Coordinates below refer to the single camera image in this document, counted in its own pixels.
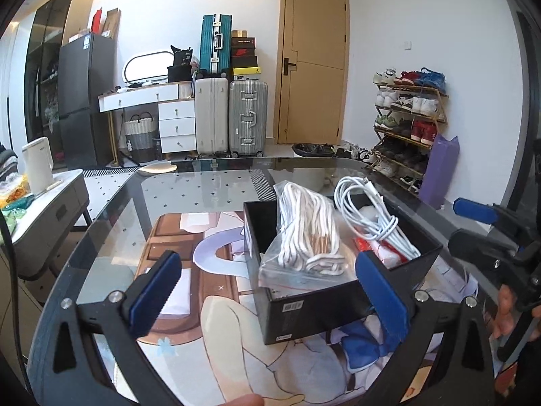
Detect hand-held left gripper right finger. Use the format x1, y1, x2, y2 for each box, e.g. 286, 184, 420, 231
354, 249, 497, 406

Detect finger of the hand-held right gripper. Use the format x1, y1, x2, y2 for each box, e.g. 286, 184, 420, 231
453, 198, 527, 242
448, 228, 527, 277

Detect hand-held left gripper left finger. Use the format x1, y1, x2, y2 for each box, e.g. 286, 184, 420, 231
42, 250, 199, 406

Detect clear bag with red label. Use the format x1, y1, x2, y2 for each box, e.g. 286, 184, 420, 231
354, 236, 408, 268

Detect white cable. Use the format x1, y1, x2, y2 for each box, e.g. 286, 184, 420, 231
334, 177, 423, 260

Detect black cardboard box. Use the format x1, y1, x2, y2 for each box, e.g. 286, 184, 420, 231
243, 192, 444, 345

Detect bag of grey white laces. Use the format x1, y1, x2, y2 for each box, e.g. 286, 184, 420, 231
259, 181, 358, 288

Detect person's right hand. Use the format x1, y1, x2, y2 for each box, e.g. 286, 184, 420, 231
490, 283, 522, 341

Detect person's left hand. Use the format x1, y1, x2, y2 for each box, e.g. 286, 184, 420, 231
220, 393, 265, 406

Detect printed desk mat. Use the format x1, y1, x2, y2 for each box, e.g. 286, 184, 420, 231
91, 209, 503, 406

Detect purple bag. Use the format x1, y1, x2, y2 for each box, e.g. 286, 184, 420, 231
418, 134, 459, 210

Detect rows of shoes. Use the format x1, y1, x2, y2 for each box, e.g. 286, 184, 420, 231
373, 68, 448, 191

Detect wooden shoe rack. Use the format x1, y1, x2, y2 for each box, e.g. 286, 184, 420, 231
372, 68, 449, 193

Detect round white stool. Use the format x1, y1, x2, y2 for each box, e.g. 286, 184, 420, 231
137, 161, 176, 176

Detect grey side cabinet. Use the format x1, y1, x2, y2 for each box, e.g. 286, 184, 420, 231
0, 169, 90, 282

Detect shoes on floor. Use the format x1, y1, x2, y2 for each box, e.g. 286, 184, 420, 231
334, 140, 376, 163

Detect woven basket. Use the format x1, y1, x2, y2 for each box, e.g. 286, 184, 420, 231
122, 112, 158, 162

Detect black trash bin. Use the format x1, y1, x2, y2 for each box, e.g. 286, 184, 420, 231
292, 143, 334, 158

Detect white vanity desk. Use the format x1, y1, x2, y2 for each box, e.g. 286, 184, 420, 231
98, 82, 197, 165

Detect pile of snack packets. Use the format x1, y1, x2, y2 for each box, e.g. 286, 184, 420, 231
0, 173, 37, 221

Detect white kettle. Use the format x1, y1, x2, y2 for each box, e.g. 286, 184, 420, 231
22, 136, 55, 194

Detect white suitcase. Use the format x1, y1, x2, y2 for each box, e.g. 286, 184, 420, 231
194, 77, 230, 156

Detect silver suitcase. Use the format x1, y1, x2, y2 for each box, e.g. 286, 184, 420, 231
229, 80, 269, 158

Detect black fridge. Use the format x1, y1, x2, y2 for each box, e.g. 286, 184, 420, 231
58, 34, 117, 170

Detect tan wooden door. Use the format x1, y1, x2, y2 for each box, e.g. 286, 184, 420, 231
274, 0, 351, 145

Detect black round box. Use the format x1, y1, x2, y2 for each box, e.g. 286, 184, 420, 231
167, 65, 194, 83

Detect oval mirror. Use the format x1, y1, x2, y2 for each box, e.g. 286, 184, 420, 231
124, 50, 175, 84

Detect black paper bag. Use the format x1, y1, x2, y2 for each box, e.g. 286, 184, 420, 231
171, 45, 194, 67

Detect dark glass cabinet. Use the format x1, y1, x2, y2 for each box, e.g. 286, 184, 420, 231
23, 0, 94, 153

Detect teal suitcase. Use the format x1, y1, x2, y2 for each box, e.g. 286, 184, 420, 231
199, 15, 233, 79

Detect flat cardboard box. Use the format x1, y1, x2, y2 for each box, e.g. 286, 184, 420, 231
101, 8, 121, 39

